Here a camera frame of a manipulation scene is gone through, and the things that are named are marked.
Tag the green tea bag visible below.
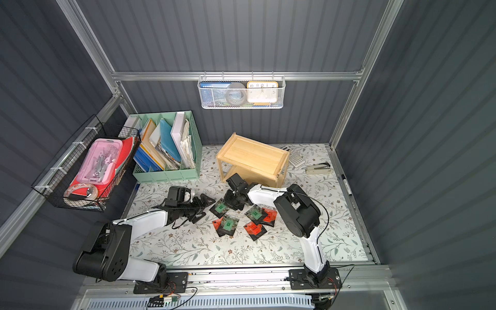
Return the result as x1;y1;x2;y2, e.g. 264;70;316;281
245;205;268;225
217;215;239;236
209;198;229;218

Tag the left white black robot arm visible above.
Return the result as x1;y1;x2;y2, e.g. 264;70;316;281
72;187;216;287

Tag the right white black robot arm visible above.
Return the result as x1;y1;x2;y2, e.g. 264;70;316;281
227;174;330;286

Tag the red tea bag left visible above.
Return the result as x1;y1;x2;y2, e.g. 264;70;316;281
212;218;222;231

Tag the red tea bag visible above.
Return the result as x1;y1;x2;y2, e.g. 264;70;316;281
244;222;267;241
262;207;278;227
212;218;222;231

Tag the wooden two-tier shelf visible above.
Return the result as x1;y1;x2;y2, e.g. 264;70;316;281
216;133;289;187

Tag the red tea bag right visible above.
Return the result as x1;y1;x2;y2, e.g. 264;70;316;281
262;207;278;227

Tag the red tea bag bottom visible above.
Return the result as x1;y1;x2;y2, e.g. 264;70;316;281
244;222;267;241

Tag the green file organizer box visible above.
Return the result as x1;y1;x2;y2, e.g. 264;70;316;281
130;111;202;183

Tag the teal folder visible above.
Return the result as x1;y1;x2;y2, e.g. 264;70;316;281
160;119;181;163

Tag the white calculator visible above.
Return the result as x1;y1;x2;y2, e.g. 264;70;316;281
289;151;306;169

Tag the red folder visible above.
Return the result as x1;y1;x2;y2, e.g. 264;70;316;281
70;136;135;200

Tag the clear tape roll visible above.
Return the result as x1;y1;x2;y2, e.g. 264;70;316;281
63;183;99;200

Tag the white binder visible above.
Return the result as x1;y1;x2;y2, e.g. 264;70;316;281
170;112;187;167

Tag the pink plastic tool case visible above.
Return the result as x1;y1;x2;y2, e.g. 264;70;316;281
76;138;123;185

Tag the grey stapler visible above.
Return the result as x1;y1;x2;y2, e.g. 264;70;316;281
305;162;333;175

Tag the grey tape roll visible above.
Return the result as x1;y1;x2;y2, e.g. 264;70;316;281
226;82;246;107

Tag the yellow white clock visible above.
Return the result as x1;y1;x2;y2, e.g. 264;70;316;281
246;81;279;105

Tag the black marker pen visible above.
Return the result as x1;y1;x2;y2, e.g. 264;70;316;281
341;174;353;196

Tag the blue box in basket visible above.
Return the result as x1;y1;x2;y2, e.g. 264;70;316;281
198;81;231;109

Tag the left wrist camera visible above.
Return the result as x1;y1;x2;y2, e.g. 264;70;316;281
164;186;193;207

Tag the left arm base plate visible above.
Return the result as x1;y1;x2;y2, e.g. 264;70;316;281
133;272;189;295

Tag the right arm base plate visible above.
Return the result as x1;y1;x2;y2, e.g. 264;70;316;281
285;267;342;291

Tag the white mesh wall basket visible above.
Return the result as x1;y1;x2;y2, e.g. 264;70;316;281
197;74;286;110

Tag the black wire basket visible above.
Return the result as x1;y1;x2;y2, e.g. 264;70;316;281
32;116;141;212

